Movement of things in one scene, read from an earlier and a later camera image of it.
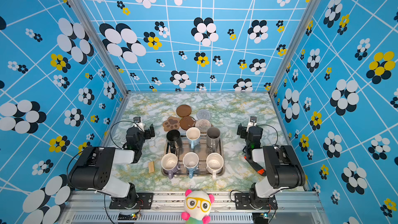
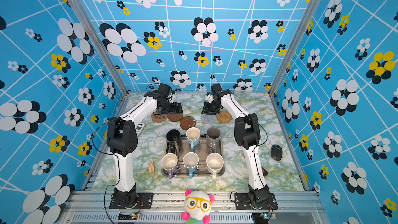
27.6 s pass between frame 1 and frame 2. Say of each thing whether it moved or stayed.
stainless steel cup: stayed
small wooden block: stayed
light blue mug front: stayed
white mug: stayed
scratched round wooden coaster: stayed
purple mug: stayed
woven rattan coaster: moved
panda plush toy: stayed
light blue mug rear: stayed
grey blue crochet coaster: moved
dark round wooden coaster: moved
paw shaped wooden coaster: moved
